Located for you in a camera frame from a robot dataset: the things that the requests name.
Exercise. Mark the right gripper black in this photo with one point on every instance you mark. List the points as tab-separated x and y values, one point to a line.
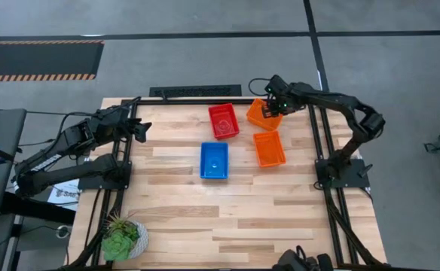
282	102

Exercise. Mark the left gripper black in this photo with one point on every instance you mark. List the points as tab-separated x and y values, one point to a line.
116	124

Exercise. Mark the orange plastic slotted basket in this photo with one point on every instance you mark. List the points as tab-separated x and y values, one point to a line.
269	150
255	116

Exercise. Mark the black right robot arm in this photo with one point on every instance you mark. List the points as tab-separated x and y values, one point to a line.
333	99

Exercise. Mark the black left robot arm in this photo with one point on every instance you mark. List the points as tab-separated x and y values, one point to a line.
54	175

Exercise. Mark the black power strip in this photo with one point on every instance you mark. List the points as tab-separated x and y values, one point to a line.
193	91

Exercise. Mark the white printed paper sheet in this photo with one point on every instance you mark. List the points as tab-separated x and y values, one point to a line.
63	199

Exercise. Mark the succulent plant in white pot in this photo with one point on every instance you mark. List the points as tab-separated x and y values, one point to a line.
118	246

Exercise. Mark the black hazard-striped floor mat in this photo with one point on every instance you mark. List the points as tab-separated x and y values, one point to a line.
35	58

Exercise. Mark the black crossbeam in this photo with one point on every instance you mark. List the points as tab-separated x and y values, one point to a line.
35	207

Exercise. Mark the black aluminium rig frame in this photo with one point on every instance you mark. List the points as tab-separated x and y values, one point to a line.
190	101

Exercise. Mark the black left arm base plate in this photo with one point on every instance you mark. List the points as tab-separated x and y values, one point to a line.
92	182

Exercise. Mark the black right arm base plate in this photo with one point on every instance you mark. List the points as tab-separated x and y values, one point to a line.
355	177

